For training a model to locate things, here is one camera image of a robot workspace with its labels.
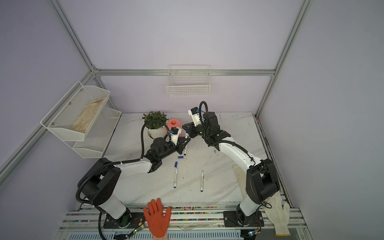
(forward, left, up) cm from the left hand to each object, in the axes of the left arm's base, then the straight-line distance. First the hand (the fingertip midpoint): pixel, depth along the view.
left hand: (188, 136), depth 83 cm
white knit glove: (-35, -48, -19) cm, 63 cm away
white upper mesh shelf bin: (+7, +61, +10) cm, 62 cm away
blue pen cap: (-3, +5, -19) cm, 20 cm away
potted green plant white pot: (+8, +20, -3) cm, 22 cm away
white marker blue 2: (-16, +7, -20) cm, 26 cm away
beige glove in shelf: (+2, +55, +10) cm, 55 cm away
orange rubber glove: (-39, +14, -20) cm, 46 cm away
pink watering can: (+17, +11, -7) cm, 22 cm away
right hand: (+2, +2, +5) cm, 6 cm away
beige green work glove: (-15, -33, -22) cm, 43 cm away
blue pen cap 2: (-8, +8, -19) cm, 22 cm away
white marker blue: (-1, 0, +4) cm, 4 cm away
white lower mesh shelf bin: (+3, +57, -8) cm, 58 cm away
